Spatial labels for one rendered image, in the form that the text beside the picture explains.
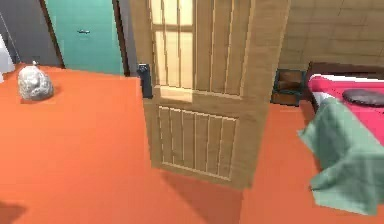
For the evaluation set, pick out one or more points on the bed with red cover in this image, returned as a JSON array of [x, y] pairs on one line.
[[353, 90]]

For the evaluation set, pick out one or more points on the light wooden room door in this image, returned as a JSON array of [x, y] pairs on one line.
[[213, 100]]

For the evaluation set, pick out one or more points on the dark wooden bedside cabinet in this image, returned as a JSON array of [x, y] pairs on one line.
[[288, 87]]

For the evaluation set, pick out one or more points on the grey tied rubbish bag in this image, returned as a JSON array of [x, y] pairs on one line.
[[34, 84]]

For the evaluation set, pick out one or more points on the green blanket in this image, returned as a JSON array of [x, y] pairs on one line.
[[346, 156]]

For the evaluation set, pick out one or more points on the dark grey round cushion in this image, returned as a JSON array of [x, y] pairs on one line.
[[364, 97]]

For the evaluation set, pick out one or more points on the white object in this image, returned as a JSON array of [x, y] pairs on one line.
[[4, 60]]

